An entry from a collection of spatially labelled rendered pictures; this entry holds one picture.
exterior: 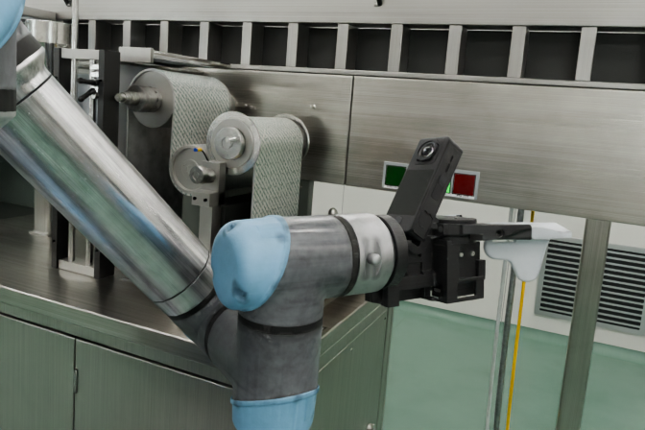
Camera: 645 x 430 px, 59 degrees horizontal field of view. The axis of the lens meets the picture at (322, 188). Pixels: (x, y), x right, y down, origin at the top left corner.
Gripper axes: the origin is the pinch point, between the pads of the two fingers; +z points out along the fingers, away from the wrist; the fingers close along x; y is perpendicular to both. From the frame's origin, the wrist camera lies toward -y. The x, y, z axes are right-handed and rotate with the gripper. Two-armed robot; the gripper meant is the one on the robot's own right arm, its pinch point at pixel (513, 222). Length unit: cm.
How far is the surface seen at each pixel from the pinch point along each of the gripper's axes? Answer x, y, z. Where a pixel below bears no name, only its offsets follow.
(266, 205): -81, 2, 9
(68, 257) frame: -110, 16, -31
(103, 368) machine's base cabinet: -83, 36, -28
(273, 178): -81, -4, 11
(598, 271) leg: -43, 19, 86
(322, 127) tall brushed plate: -92, -18, 32
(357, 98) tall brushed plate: -82, -26, 37
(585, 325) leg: -46, 34, 85
